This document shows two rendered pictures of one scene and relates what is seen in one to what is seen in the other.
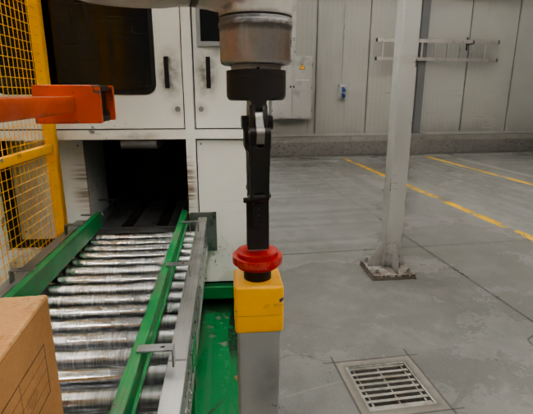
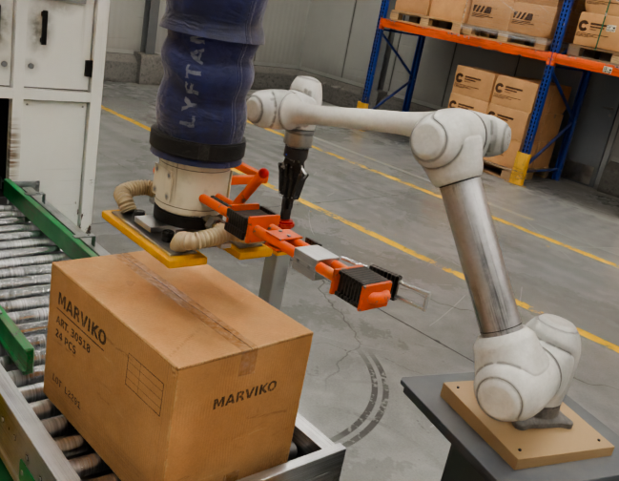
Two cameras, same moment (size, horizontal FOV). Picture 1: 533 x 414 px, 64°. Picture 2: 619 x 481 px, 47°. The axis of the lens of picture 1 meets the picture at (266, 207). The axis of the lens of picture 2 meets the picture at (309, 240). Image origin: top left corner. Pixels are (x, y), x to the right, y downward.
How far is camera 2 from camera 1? 1.81 m
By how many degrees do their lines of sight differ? 37
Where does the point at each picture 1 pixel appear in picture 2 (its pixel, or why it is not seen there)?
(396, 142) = not seen: hidden behind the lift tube
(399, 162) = not seen: hidden behind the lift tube
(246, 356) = (278, 266)
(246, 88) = (299, 156)
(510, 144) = (260, 80)
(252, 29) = (306, 136)
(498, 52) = not seen: outside the picture
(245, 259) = (284, 223)
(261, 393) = (279, 282)
